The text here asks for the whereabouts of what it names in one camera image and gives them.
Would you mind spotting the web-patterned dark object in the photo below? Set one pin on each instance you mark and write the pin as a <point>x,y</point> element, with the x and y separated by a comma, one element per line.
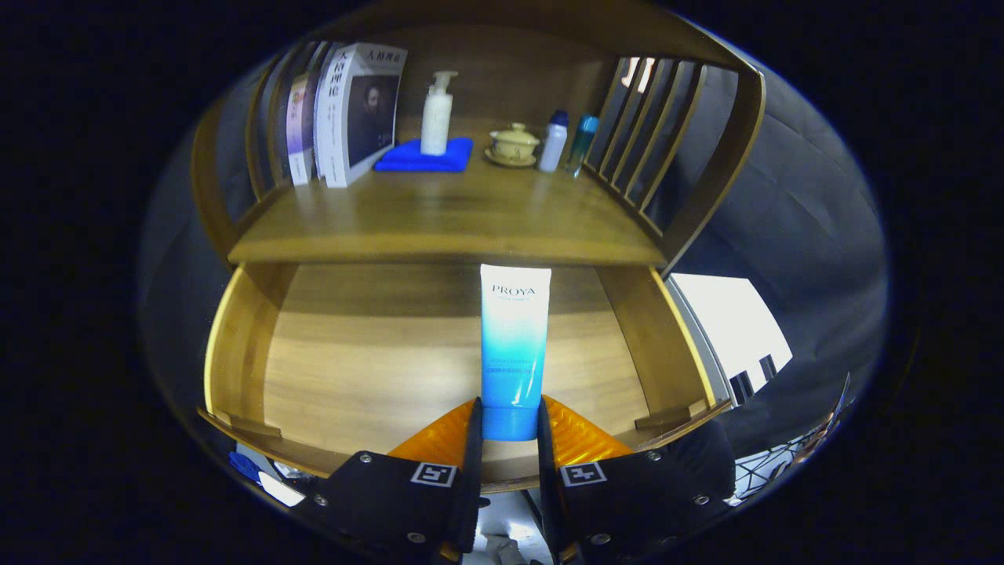
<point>776,463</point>

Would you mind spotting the blue folded cloth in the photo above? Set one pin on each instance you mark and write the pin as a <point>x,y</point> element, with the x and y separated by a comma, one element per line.
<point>408,159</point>

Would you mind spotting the small white object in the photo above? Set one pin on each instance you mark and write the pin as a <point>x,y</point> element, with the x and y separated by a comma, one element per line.
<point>281,490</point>

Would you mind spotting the blue cosmetic tube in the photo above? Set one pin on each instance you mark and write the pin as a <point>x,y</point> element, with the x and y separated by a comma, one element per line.
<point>514,353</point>

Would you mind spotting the brown wooden drawer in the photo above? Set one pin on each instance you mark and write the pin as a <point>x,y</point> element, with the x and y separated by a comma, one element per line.
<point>376,353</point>

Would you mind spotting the brown wooden cabinet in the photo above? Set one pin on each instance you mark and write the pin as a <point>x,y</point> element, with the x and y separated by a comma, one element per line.
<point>502,71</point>

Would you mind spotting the small blue object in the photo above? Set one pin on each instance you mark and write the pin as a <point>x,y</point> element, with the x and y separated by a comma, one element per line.
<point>245,464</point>

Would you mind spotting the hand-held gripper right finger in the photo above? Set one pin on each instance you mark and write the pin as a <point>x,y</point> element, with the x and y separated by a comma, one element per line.
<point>545,471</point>

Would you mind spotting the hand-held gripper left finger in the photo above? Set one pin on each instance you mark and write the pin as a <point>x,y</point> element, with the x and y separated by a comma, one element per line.
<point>473,471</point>

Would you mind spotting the thick white portrait book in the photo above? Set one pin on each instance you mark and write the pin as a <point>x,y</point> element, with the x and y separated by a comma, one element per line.
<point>369,118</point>

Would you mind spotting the slim teal bottle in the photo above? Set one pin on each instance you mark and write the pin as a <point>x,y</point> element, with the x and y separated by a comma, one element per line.
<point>582,141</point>

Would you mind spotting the white pump bottle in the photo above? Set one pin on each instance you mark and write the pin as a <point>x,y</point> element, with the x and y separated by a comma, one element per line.
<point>436,125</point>

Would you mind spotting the white plastic drawer unit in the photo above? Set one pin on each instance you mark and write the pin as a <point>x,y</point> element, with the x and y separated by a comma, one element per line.
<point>722,329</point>

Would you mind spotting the wooden countertop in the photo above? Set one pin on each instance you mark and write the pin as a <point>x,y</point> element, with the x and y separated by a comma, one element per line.
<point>471,212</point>

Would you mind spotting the purple spine book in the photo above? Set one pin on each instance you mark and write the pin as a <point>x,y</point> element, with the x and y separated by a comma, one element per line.
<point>298,133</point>

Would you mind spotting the white bottle blue cap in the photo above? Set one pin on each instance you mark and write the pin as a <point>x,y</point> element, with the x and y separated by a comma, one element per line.
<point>553,145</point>

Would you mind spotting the yellow lidded teacup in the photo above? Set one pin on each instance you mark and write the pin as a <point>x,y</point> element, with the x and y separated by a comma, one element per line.
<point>514,145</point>

